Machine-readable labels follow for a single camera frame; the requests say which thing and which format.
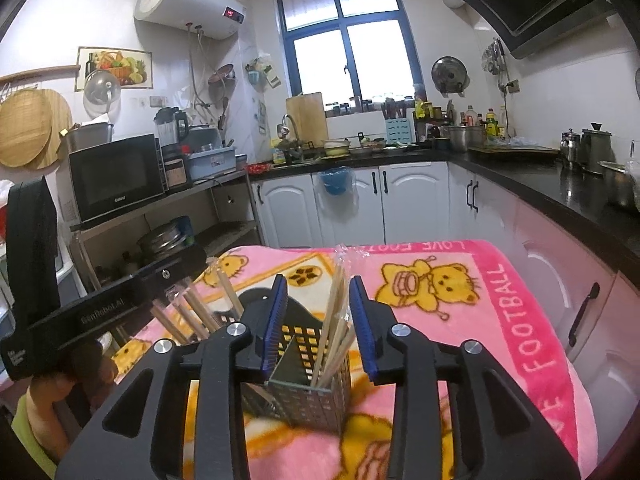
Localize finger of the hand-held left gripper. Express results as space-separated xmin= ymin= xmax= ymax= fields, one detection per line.
xmin=137 ymin=244 xmax=209 ymax=302

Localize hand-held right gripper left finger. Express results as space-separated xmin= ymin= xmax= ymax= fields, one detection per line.
xmin=54 ymin=274 xmax=291 ymax=480

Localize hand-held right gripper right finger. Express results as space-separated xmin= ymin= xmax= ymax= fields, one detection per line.
xmin=348 ymin=275 xmax=583 ymax=480

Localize green mesh utensil basket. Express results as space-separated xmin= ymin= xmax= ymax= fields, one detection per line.
xmin=212 ymin=287 xmax=359 ymax=434

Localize person's left forearm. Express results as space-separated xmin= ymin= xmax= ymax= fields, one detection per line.
xmin=10 ymin=392 xmax=58 ymax=480

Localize hanging steel utensils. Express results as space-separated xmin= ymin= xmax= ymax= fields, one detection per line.
xmin=482 ymin=37 xmax=509 ymax=81

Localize person's left hand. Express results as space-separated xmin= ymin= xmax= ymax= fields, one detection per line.
xmin=27 ymin=340 xmax=121 ymax=462

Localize steel steamer pot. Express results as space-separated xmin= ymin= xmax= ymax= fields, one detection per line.
xmin=136 ymin=224 xmax=189 ymax=261

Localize metal shelf rack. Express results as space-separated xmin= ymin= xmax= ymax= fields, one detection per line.
xmin=67 ymin=170 xmax=264 ymax=302

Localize pink printed bear blanket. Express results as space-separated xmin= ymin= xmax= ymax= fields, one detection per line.
xmin=107 ymin=239 xmax=598 ymax=480

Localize black microwave oven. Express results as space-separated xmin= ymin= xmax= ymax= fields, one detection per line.
xmin=56 ymin=133 xmax=167 ymax=226

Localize white base cabinet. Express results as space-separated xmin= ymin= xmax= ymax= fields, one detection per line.
xmin=248 ymin=160 xmax=450 ymax=251
xmin=447 ymin=162 xmax=640 ymax=461

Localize grey dish drainer box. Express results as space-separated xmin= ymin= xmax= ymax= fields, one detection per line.
xmin=185 ymin=127 xmax=239 ymax=181

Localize countertop blender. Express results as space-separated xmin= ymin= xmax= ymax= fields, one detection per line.
xmin=153 ymin=106 xmax=191 ymax=191

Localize steel pot with cloth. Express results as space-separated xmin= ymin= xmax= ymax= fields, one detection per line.
xmin=65 ymin=121 xmax=115 ymax=154

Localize blue basin in bag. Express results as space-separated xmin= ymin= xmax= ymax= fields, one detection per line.
xmin=312 ymin=167 xmax=359 ymax=211

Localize round wooden board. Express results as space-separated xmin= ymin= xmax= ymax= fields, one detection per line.
xmin=25 ymin=89 xmax=74 ymax=171

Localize steel sink faucet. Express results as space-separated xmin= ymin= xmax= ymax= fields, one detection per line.
xmin=277 ymin=114 xmax=301 ymax=154

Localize glass pot lid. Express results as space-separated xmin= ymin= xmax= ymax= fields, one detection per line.
xmin=82 ymin=70 xmax=122 ymax=118

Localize red hanging pan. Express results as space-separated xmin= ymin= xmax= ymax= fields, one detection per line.
xmin=207 ymin=64 xmax=237 ymax=92

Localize light blue knife block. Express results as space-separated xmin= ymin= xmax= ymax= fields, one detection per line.
xmin=382 ymin=97 xmax=414 ymax=145

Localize wooden cutting board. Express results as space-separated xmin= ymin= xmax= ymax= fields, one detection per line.
xmin=286 ymin=91 xmax=329 ymax=143

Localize hanging sponge holder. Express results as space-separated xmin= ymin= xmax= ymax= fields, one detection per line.
xmin=245 ymin=55 xmax=281 ymax=92

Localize steel stock pot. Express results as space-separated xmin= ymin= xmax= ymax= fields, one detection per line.
xmin=447 ymin=125 xmax=487 ymax=154

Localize row of glass jars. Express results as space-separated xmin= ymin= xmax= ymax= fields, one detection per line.
xmin=325 ymin=94 xmax=416 ymax=115

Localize black kitchen countertop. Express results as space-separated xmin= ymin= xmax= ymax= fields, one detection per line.
xmin=247 ymin=147 xmax=640 ymax=272

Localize flat stove top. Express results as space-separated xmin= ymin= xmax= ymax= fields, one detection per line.
xmin=467 ymin=144 xmax=561 ymax=156

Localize row of condiment bottles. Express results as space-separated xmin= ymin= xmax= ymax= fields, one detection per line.
xmin=460 ymin=104 xmax=509 ymax=141

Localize blue-framed window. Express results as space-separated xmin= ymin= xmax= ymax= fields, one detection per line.
xmin=274 ymin=0 xmax=424 ymax=111

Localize white water heater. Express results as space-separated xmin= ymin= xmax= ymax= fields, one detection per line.
xmin=134 ymin=0 xmax=248 ymax=41

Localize steel pot lid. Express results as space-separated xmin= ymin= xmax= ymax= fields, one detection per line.
xmin=431 ymin=56 xmax=471 ymax=96

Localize small steel kettle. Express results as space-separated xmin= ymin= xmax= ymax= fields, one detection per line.
xmin=560 ymin=128 xmax=582 ymax=163

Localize steel mixing bowl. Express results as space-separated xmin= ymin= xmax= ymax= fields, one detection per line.
xmin=597 ymin=160 xmax=640 ymax=211

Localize large steel kettle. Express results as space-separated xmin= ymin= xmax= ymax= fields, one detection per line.
xmin=580 ymin=122 xmax=615 ymax=174

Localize black range hood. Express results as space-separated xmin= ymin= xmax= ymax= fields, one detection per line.
xmin=442 ymin=0 xmax=621 ymax=60

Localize wooden wall rail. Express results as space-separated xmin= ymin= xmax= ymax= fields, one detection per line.
xmin=0 ymin=66 xmax=81 ymax=84

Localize fruit wall poster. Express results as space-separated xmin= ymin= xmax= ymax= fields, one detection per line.
xmin=75 ymin=47 xmax=153 ymax=92

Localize water heater hose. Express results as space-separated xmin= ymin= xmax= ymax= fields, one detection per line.
xmin=185 ymin=22 xmax=213 ymax=111

